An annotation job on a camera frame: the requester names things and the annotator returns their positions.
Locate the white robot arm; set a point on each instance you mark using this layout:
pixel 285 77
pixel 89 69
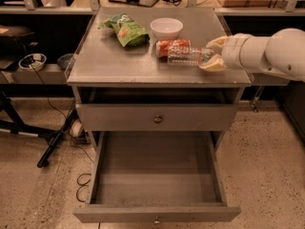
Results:
pixel 281 54

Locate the dark round dish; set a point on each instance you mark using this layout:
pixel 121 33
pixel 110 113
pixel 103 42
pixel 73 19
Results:
pixel 65 60

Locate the orange soda can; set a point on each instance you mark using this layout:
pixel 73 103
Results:
pixel 162 46

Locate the green chip bag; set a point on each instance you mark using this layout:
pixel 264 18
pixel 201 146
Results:
pixel 128 32

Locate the open middle drawer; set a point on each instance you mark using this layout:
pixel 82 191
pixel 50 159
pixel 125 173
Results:
pixel 156 177

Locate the clear plastic water bottle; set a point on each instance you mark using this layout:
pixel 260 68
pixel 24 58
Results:
pixel 188 56

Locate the grey drawer cabinet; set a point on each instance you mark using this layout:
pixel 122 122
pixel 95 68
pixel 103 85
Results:
pixel 104 72

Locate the closed top drawer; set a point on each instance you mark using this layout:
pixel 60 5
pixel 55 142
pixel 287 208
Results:
pixel 156 117

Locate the white bowl with cables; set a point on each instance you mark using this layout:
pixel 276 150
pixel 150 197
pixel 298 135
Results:
pixel 33 62

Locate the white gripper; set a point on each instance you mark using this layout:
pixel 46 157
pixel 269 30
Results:
pixel 231 52

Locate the black stand legs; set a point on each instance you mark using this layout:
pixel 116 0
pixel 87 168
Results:
pixel 18 127

